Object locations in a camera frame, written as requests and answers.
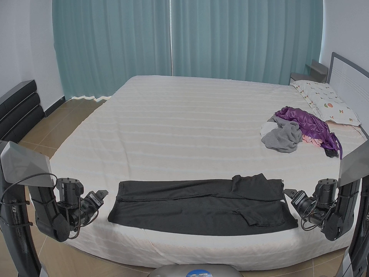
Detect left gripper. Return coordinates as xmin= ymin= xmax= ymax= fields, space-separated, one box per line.
xmin=71 ymin=189 xmax=109 ymax=227

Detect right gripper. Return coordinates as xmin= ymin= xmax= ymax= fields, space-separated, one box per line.
xmin=283 ymin=188 xmax=320 ymax=224

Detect black T-shirt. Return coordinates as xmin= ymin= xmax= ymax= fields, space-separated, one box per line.
xmin=108 ymin=173 xmax=298 ymax=236

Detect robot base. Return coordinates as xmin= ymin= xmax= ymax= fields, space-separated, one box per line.
xmin=148 ymin=266 xmax=244 ymax=277

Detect bed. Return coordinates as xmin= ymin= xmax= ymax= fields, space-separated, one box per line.
xmin=27 ymin=52 xmax=369 ymax=271

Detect grey garment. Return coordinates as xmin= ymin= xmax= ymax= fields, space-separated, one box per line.
xmin=261 ymin=117 xmax=302 ymax=154

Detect pink garment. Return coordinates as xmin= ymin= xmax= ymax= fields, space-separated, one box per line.
xmin=301 ymin=134 xmax=323 ymax=148

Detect white garment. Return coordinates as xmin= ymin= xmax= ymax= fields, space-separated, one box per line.
xmin=260 ymin=122 xmax=278 ymax=139

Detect purple satin garment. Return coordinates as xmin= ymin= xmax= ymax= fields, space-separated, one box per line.
xmin=274 ymin=106 xmax=343 ymax=159

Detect white printed pillow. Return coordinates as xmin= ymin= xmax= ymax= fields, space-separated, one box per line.
xmin=291 ymin=80 xmax=362 ymax=126

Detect black chest of drawers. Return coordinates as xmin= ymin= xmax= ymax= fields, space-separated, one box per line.
xmin=0 ymin=80 xmax=45 ymax=144

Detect grey bedside table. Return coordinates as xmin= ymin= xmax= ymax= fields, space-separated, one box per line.
xmin=291 ymin=59 xmax=329 ymax=83

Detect blue-green curtain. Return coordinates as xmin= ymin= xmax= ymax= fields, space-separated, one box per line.
xmin=171 ymin=0 xmax=323 ymax=86
xmin=52 ymin=0 xmax=173 ymax=101

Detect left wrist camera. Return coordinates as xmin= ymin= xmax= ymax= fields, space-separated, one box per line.
xmin=88 ymin=191 xmax=105 ymax=208

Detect black cable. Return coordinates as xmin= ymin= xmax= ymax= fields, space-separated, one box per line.
xmin=67 ymin=209 xmax=97 ymax=239
xmin=300 ymin=211 xmax=325 ymax=231

